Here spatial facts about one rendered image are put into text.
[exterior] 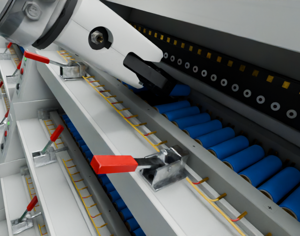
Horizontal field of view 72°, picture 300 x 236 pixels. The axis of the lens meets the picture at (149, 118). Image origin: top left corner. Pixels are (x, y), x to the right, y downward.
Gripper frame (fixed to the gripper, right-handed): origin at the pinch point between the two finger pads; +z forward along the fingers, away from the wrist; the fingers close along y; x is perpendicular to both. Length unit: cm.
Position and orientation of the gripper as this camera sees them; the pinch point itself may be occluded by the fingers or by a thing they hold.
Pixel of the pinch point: (157, 80)
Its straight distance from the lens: 29.8
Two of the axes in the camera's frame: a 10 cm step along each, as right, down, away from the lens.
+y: -5.6, -4.9, 6.7
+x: -5.5, 8.3, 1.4
